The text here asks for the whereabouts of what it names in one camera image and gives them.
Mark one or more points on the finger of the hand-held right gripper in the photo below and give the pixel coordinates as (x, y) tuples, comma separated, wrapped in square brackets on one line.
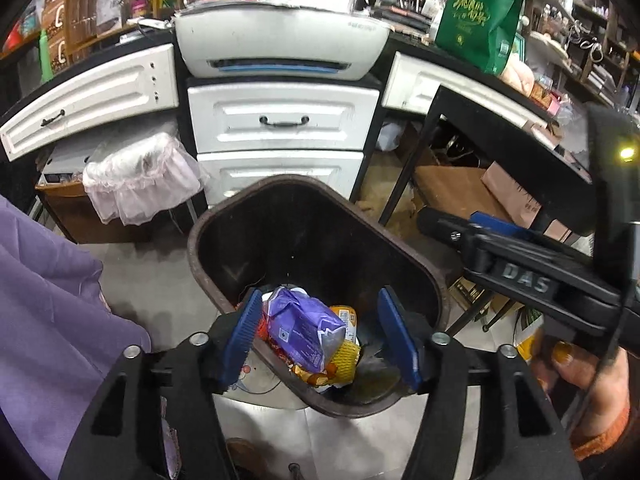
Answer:
[(442, 227), (500, 225)]

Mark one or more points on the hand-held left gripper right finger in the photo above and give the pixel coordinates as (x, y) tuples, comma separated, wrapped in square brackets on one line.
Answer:
[(397, 340)]

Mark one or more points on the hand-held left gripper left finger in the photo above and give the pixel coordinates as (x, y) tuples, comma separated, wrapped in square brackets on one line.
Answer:
[(241, 340)]

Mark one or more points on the purple snack packet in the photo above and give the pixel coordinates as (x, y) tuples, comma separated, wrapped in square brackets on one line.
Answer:
[(300, 325)]

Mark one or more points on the dark brown trash bin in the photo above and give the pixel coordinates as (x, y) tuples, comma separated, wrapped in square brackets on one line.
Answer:
[(310, 240)]

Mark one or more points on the person's right forearm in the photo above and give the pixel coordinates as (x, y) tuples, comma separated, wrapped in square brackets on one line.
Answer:
[(600, 440)]

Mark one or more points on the person's right hand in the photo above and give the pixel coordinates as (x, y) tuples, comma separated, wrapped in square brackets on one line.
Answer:
[(585, 385)]

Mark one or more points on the cardboard boxes under desk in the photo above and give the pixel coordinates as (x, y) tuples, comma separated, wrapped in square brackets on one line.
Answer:
[(520, 200)]

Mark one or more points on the brown cardboard box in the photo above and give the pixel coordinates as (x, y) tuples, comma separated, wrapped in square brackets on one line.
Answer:
[(450, 190)]

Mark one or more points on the yellow white bag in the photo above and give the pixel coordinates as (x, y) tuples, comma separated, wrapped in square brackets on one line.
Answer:
[(530, 332)]

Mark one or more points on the black metal table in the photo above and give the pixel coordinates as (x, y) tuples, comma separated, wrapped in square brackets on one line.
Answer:
[(500, 135)]

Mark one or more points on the peach round cushion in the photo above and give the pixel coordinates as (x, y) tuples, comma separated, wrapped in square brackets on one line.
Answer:
[(517, 77)]

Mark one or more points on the white bottom drawer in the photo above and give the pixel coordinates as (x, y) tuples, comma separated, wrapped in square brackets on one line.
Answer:
[(280, 175)]

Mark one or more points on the purple tablecloth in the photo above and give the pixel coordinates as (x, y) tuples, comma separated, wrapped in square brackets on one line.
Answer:
[(55, 320)]

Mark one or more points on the green tote bag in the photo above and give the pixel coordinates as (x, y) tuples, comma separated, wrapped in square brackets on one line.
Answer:
[(475, 15)]

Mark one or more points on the grey flat device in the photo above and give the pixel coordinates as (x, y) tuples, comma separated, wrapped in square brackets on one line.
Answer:
[(65, 165)]

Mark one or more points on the white printer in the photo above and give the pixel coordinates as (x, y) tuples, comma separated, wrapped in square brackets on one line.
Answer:
[(280, 35)]

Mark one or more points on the long white drawer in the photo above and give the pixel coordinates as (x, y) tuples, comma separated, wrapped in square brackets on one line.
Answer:
[(95, 95)]

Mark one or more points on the green bottle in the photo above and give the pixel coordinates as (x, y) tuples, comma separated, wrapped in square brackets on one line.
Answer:
[(46, 57)]

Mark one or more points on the wooden shelf rack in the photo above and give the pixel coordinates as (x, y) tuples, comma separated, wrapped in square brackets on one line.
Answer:
[(100, 15)]

